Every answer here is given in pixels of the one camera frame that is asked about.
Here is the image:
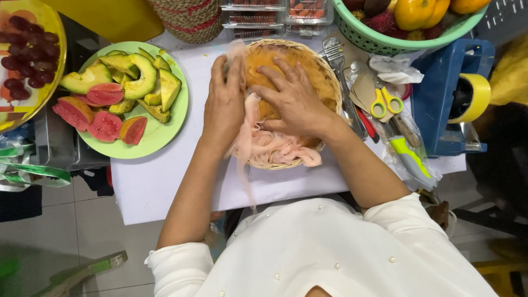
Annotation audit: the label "yellow tape roll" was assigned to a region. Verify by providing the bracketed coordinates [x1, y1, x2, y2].
[447, 73, 492, 125]

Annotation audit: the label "yellow stool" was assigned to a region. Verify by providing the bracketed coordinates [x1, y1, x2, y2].
[472, 238, 528, 297]

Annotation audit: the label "bunch of red grapes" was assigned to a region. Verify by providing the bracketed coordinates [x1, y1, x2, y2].
[0, 16, 61, 101]

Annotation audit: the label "heap of red rambutans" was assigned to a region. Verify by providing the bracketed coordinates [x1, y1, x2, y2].
[365, 10, 410, 40]

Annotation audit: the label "red-handled knife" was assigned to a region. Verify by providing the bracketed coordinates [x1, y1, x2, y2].
[355, 106, 380, 144]

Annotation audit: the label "metal tongs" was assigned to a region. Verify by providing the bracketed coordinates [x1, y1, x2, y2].
[321, 37, 368, 140]

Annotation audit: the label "woven basket with red stripes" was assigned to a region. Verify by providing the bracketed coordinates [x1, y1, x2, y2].
[146, 0, 224, 44]

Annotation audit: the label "crumpled white tissue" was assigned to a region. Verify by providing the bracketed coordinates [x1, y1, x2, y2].
[368, 54, 425, 86]

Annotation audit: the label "brown paper cards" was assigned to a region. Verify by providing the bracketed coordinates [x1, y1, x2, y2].
[349, 72, 395, 123]

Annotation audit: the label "grey plastic crate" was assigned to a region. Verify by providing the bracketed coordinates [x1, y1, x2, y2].
[472, 0, 528, 48]

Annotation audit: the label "clear plastic bag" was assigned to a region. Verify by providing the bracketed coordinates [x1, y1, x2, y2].
[379, 108, 443, 193]

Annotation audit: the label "heap of avocado slices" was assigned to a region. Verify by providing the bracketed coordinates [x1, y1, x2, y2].
[60, 47, 183, 124]

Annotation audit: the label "person's left hand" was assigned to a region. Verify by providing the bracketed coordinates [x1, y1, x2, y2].
[202, 53, 248, 144]

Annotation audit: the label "clear plastic fruit box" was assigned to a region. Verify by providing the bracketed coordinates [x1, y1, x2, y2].
[285, 0, 335, 26]
[221, 0, 287, 12]
[231, 27, 285, 41]
[222, 10, 285, 29]
[285, 24, 327, 38]

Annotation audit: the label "yellow patterned plate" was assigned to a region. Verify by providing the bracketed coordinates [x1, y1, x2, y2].
[0, 0, 67, 133]

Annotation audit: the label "round wicker basket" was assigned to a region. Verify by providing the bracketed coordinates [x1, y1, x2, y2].
[237, 39, 344, 171]

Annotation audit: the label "light green plate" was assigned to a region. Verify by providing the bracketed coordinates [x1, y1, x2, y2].
[76, 41, 189, 160]

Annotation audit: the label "pink shredded filler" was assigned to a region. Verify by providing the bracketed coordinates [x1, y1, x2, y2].
[224, 40, 323, 209]

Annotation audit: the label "yellow tray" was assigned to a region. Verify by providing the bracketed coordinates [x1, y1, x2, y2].
[41, 0, 165, 43]

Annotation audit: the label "yellow-handled scissors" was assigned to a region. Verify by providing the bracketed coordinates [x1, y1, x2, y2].
[370, 86, 405, 120]

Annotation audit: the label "green plastic basket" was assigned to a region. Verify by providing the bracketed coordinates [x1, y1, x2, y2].
[332, 0, 490, 57]

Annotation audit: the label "person's white shirt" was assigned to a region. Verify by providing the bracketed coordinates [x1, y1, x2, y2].
[144, 192, 500, 297]

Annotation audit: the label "blue tape dispenser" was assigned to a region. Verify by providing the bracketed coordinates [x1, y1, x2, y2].
[411, 39, 496, 158]

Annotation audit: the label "green and grey stick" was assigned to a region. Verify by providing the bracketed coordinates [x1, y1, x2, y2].
[32, 250, 129, 297]

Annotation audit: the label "green and white ribbon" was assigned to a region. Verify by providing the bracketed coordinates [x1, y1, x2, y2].
[0, 141, 72, 193]

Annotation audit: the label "wooden-handled knife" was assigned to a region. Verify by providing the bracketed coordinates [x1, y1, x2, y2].
[389, 113, 421, 148]

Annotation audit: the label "pink guava piece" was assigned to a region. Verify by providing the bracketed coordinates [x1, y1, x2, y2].
[119, 116, 148, 145]
[52, 96, 95, 132]
[86, 82, 124, 106]
[87, 111, 123, 143]

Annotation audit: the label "white paper sheet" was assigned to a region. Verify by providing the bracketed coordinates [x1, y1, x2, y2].
[110, 36, 467, 226]

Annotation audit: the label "orange shredded filler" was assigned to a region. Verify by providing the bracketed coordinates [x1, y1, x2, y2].
[246, 45, 337, 150]

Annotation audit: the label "yellow cloth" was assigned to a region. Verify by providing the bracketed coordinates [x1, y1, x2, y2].
[489, 35, 528, 107]

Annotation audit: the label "person's right hand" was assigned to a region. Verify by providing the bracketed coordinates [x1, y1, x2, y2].
[250, 57, 344, 141]

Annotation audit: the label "green and grey peeler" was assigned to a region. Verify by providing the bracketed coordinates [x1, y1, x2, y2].
[389, 136, 436, 186]

